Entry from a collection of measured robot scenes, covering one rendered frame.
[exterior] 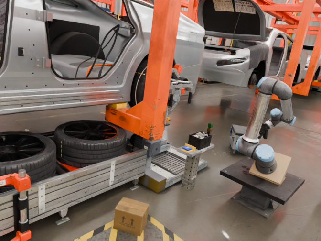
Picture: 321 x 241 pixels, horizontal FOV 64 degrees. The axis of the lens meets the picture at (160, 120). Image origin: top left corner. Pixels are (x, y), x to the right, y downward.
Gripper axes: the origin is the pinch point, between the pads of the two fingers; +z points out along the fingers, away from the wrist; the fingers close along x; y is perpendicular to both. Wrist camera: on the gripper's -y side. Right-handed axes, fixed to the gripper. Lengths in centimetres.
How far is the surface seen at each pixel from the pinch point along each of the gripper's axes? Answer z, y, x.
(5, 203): 162, 129, 94
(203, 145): 46, 38, 16
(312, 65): -304, -188, -382
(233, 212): 60, -15, 52
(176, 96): 38, 79, -31
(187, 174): 76, 22, 16
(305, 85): -266, -227, -381
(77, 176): 134, 105, 62
